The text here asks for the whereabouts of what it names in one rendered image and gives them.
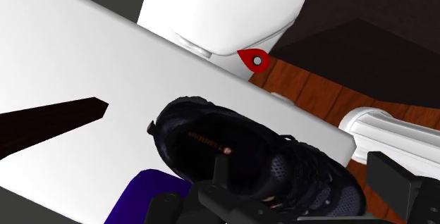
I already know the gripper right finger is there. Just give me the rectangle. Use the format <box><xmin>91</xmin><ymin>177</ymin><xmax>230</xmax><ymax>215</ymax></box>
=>
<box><xmin>365</xmin><ymin>150</ymin><xmax>440</xmax><ymax>224</ymax></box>

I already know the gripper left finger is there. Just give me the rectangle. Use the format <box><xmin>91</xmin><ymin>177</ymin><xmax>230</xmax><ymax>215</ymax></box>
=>
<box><xmin>144</xmin><ymin>154</ymin><xmax>276</xmax><ymax>224</ymax></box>

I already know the black sports shoe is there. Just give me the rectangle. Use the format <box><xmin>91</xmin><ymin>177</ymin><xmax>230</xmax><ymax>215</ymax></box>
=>
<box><xmin>146</xmin><ymin>95</ymin><xmax>367</xmax><ymax>218</ymax></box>

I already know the blue rounded object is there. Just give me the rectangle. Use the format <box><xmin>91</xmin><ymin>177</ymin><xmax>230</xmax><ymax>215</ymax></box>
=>
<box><xmin>104</xmin><ymin>168</ymin><xmax>194</xmax><ymax>224</ymax></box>

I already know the dark brown long block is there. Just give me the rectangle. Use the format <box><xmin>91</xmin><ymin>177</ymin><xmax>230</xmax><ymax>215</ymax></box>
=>
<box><xmin>0</xmin><ymin>96</ymin><xmax>110</xmax><ymax>161</ymax></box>

